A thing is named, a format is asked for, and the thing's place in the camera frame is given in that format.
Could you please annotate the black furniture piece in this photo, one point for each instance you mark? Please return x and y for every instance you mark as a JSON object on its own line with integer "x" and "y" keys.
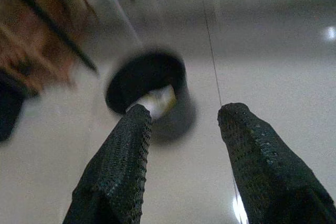
{"x": 9, "y": 108}

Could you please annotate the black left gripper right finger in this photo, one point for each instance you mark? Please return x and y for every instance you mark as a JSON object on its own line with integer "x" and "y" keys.
{"x": 267, "y": 171}

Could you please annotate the brown wooden furniture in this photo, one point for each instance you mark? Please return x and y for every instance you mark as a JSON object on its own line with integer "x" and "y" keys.
{"x": 31, "y": 37}

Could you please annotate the white yellow trash piece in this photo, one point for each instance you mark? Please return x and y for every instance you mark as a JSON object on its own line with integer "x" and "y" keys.
{"x": 160, "y": 98}

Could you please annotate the black round rubbish bin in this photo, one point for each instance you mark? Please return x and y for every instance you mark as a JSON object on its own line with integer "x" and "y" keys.
{"x": 147, "y": 74}

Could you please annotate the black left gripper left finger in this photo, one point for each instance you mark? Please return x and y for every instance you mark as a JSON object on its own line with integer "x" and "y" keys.
{"x": 115, "y": 171}

